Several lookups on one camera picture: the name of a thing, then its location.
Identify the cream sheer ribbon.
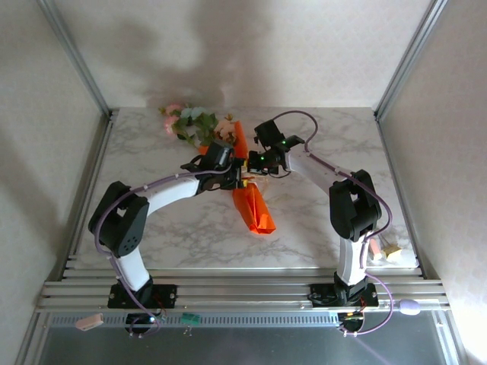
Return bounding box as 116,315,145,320
243,173,294,205

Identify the orange wrapping paper sheet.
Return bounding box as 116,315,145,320
197,120,278,236

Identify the peach artificial flower stem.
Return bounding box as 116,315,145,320
215,113,239,144

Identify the pale blue artificial flower stem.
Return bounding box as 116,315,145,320
177,104,220,148

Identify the small pink tube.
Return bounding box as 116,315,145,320
367,237,384,262

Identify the gold binder clip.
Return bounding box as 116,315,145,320
380,233,403,264

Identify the grey metal panel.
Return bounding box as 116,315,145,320
17,325,467,365

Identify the black controller board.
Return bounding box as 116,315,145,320
125,312,161,331
337,310,367,330

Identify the small pink block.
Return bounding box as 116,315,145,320
75,312,105,331

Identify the aluminium extrusion base frame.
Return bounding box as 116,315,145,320
36,268,450,315

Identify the aluminium side rail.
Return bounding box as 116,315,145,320
56,109,119,281
375,112,426,277

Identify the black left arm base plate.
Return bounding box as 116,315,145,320
107,283,179,309

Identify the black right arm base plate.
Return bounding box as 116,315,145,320
308,281,380,308

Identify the grey slotted cable duct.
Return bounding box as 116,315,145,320
49,311,342,329

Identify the aluminium frame post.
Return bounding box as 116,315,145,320
36,0,115,119
374,0,446,122

